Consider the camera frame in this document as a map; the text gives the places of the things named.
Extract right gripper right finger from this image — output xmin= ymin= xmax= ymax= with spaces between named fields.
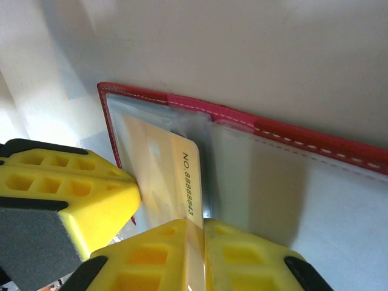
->
xmin=203 ymin=217 xmax=336 ymax=291

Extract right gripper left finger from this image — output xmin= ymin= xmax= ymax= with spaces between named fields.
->
xmin=65 ymin=218 xmax=191 ymax=291

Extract gold credit card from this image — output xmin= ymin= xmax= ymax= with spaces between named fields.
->
xmin=121 ymin=116 xmax=209 ymax=291

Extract red card holder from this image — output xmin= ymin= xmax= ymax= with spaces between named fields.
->
xmin=96 ymin=81 xmax=388 ymax=291

